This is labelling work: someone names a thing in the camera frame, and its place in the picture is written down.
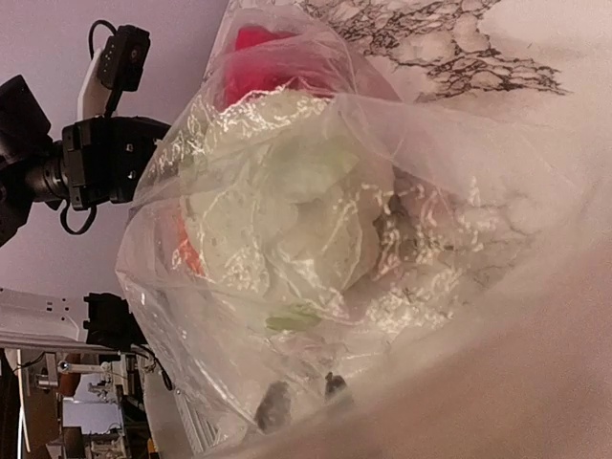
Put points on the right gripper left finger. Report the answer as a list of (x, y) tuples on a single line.
[(274, 410)]

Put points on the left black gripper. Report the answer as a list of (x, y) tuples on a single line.
[(104, 158)]

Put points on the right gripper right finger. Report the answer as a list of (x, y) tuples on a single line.
[(334, 384)]

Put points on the clear zip top bag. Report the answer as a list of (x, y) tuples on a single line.
[(484, 330)]

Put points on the orange fake pepper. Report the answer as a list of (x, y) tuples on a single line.
[(186, 251)]

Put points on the pale green fake cabbage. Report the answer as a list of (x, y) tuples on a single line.
[(282, 207)]

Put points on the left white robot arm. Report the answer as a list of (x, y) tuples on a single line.
[(51, 190)]

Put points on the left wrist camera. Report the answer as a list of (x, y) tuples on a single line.
[(114, 69)]

